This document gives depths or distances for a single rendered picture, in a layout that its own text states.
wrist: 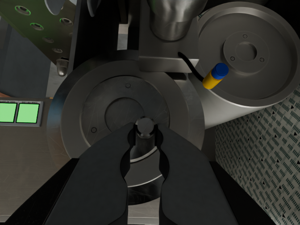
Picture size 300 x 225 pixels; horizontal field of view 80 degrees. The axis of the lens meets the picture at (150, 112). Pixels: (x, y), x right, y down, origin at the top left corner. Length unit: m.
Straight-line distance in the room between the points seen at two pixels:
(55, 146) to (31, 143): 0.39
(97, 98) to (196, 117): 0.09
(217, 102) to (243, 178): 0.17
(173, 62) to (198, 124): 0.06
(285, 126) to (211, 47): 0.12
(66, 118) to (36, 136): 0.40
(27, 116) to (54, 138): 0.40
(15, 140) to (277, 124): 0.57
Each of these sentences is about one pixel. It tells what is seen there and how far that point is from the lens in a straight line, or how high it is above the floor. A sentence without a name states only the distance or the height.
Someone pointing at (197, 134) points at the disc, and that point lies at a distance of 0.18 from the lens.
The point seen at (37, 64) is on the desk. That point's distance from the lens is 2.50.
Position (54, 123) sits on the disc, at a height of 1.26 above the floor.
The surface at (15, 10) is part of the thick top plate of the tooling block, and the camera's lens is 0.46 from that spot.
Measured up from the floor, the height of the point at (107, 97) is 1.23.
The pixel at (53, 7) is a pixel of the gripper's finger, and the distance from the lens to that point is 0.23.
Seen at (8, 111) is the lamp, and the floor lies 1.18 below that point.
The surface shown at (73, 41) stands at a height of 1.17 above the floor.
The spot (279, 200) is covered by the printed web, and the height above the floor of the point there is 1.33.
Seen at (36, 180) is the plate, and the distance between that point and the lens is 0.57.
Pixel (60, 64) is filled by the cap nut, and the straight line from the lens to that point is 0.58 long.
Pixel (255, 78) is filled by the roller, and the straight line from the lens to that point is 0.22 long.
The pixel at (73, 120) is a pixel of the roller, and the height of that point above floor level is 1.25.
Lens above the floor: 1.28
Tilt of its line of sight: 12 degrees down
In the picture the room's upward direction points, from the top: 179 degrees counter-clockwise
